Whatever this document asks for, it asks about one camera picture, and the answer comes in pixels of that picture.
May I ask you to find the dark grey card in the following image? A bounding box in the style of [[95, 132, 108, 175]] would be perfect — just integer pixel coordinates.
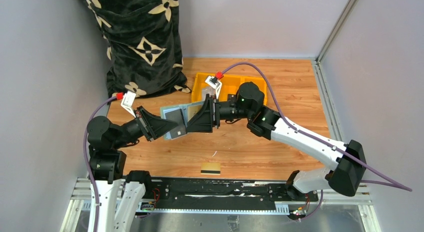
[[164, 108, 186, 127]]

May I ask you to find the green card holder wallet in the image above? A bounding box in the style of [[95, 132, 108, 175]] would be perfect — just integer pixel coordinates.
[[160, 101, 204, 140]]

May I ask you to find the tan card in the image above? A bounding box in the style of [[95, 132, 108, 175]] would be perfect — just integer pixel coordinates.
[[200, 162, 221, 175], [186, 104, 203, 121]]

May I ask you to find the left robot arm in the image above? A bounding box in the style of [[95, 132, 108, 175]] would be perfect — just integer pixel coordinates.
[[86, 107, 178, 232]]

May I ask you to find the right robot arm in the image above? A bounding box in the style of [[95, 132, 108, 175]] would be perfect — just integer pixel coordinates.
[[186, 82, 366, 200]]

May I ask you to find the grey card in bin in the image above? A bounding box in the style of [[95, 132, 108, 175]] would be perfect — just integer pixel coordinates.
[[201, 86, 216, 100]]

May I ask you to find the middle yellow bin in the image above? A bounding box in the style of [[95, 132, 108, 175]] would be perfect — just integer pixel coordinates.
[[218, 74, 245, 101]]

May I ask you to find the right yellow bin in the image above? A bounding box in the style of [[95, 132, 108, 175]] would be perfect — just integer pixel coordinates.
[[242, 76, 268, 105]]

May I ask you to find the black floral blanket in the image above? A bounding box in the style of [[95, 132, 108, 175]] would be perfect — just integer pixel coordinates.
[[80, 0, 191, 98]]

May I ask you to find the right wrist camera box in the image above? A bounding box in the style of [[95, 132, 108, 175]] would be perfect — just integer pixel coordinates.
[[205, 75, 223, 99]]

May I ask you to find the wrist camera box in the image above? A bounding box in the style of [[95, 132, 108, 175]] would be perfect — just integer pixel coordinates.
[[120, 91, 136, 118], [205, 75, 223, 99]]

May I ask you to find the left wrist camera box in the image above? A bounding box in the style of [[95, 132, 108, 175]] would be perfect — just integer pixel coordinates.
[[120, 91, 136, 118]]

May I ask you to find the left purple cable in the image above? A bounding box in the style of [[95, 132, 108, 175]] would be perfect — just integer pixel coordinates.
[[82, 92, 124, 232]]

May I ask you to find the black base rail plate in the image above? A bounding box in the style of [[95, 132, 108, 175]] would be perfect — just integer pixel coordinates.
[[141, 177, 319, 212]]

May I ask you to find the aluminium frame rail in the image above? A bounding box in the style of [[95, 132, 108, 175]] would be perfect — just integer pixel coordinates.
[[59, 177, 382, 232]]

